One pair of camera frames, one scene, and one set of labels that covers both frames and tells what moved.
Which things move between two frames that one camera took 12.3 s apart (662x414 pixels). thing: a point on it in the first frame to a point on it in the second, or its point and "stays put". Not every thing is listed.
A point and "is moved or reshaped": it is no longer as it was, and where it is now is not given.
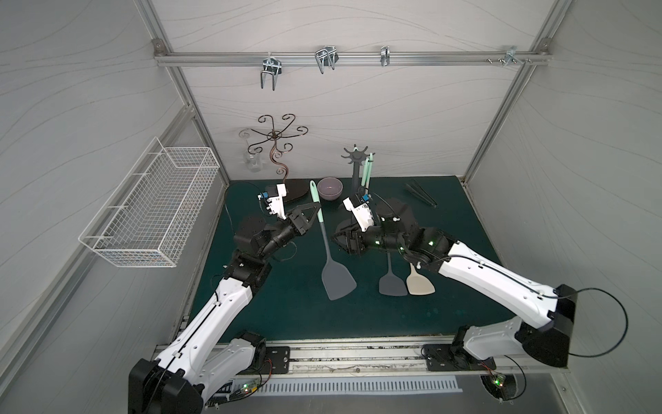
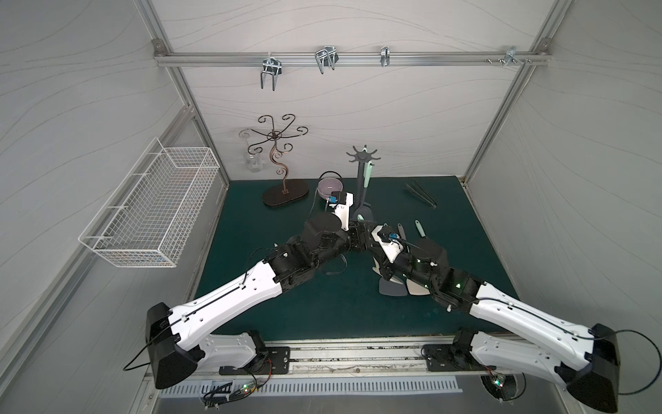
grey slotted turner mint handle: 335,282 is moved or reshaped
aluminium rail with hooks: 327,58 stays put
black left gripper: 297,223 to 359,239
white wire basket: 151,215 stays put
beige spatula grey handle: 417,284 stays put
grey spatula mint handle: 390,284 stays put
